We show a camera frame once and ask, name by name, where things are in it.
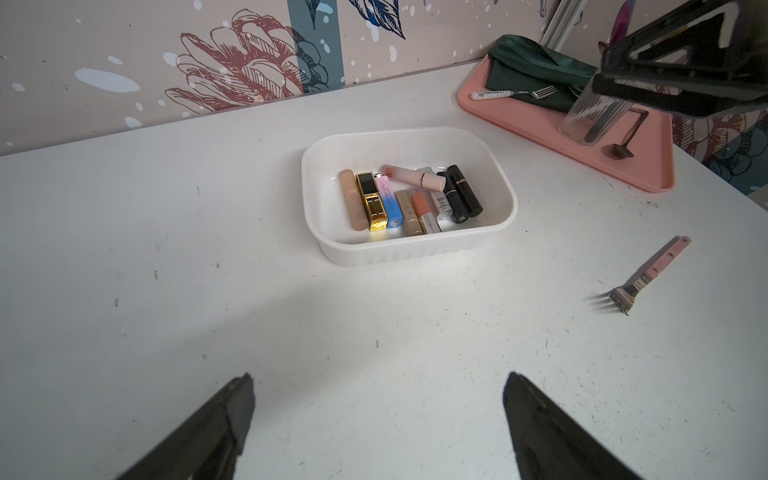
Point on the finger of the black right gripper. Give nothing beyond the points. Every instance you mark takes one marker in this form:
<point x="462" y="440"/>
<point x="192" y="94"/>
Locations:
<point x="695" y="37"/>
<point x="695" y="99"/>

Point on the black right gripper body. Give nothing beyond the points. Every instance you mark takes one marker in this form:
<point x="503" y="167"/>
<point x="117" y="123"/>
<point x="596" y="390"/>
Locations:
<point x="744" y="63"/>

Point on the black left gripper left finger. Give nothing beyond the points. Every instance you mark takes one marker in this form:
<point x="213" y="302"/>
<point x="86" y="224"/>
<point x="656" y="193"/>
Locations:
<point x="208" y="443"/>

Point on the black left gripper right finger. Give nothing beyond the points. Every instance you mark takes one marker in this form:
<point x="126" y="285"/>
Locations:
<point x="548" y="444"/>

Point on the black gold-band lipstick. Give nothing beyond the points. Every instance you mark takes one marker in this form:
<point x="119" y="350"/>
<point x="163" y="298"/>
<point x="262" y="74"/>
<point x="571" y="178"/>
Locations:
<point x="465" y="191"/>

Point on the tan cap lip gloss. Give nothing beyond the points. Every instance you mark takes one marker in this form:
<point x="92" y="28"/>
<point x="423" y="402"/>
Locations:
<point x="410" y="223"/>

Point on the silver coral lip gloss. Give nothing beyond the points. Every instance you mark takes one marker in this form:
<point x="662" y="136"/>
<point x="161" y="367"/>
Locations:
<point x="424" y="211"/>

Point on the pink blue lipstick tube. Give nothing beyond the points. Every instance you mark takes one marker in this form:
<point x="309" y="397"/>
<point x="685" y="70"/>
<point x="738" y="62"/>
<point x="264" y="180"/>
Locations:
<point x="389" y="200"/>

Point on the pink clear lip gloss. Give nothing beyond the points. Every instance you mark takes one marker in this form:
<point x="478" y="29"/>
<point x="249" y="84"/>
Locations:
<point x="412" y="177"/>

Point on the gold black lipstick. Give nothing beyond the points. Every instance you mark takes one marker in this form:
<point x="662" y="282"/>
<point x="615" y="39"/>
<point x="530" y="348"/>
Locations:
<point x="372" y="202"/>

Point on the beige lipstick tube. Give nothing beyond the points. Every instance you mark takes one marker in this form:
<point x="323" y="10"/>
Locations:
<point x="354" y="203"/>

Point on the silver lipstick tube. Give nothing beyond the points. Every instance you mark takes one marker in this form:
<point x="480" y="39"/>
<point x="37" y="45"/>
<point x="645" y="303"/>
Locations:
<point x="440" y="204"/>

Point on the pink rectangular tray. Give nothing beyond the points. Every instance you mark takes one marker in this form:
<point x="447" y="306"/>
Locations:
<point x="641" y="155"/>

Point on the purple utensil in cup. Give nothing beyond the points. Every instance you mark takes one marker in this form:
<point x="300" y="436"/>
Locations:
<point x="622" y="21"/>

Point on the black spoon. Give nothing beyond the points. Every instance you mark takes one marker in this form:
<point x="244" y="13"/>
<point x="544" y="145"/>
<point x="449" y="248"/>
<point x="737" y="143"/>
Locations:
<point x="621" y="150"/>

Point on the clear plastic cup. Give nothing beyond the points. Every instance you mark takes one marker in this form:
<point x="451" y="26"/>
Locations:
<point x="592" y="116"/>

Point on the dark green folded cloth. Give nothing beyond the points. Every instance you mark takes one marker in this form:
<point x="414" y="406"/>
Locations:
<point x="521" y="64"/>

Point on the white handle utensil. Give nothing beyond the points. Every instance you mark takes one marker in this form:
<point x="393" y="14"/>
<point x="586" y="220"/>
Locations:
<point x="535" y="94"/>

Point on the fork with pink handle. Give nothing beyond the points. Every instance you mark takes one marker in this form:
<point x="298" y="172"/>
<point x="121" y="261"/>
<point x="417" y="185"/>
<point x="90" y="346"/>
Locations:
<point x="622" y="298"/>

